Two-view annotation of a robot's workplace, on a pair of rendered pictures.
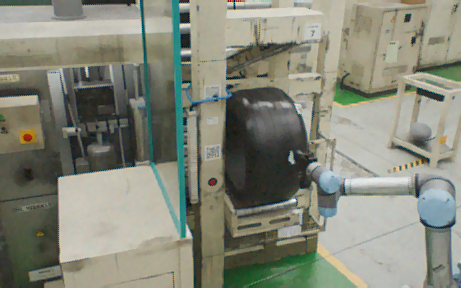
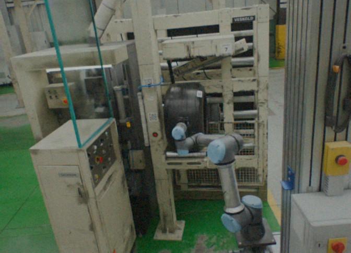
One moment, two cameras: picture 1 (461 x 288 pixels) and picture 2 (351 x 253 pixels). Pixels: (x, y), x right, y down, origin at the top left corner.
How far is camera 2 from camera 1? 1.30 m
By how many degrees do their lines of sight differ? 29
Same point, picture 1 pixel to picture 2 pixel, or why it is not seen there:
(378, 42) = not seen: outside the picture
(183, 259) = (82, 159)
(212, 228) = (159, 162)
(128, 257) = (56, 152)
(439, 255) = (223, 184)
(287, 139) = (184, 110)
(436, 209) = (213, 152)
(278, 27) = (202, 46)
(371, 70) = not seen: outside the picture
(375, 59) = not seen: outside the picture
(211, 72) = (145, 71)
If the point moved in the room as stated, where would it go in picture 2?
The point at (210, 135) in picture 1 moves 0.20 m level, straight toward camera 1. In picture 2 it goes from (150, 107) to (137, 115)
